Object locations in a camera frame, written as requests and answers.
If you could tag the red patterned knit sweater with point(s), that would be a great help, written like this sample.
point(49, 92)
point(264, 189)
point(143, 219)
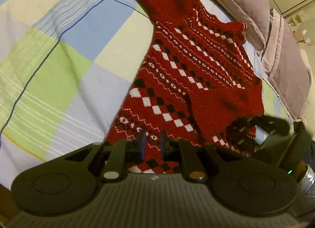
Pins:
point(195, 81)

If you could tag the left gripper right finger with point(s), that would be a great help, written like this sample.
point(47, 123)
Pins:
point(183, 152)

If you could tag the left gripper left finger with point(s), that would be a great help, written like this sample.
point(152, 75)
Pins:
point(122, 152)

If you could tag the mauve pillow near headboard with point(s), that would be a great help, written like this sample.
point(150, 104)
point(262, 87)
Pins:
point(284, 67)

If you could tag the checkered bed sheet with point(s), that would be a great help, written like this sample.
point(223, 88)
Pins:
point(66, 66)

